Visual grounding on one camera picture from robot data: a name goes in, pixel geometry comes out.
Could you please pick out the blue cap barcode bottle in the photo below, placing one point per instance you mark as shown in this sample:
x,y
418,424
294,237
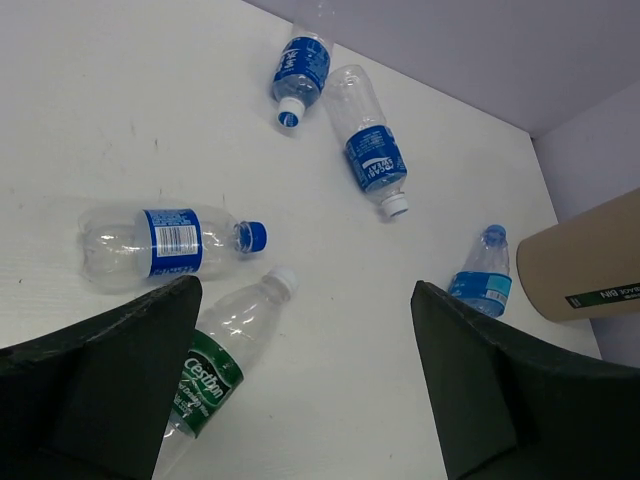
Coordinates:
x,y
130,245

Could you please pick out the dark blue label bottle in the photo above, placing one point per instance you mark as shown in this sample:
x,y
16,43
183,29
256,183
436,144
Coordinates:
x,y
300,76

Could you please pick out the tan cylindrical bin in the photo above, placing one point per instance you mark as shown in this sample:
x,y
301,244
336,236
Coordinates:
x,y
587,266

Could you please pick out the green label plastic bottle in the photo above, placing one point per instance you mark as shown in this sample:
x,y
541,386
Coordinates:
x,y
230,337

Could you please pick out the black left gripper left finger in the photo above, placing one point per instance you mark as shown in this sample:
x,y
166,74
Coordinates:
x,y
92,400

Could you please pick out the Pocari Sweat plastic bottle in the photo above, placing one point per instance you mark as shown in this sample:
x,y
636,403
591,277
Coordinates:
x,y
366,140

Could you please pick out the light blue label bottle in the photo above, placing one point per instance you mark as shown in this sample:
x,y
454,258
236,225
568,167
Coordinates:
x,y
484,282

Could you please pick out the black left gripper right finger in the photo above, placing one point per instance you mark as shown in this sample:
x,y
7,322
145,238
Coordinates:
x,y
508,405

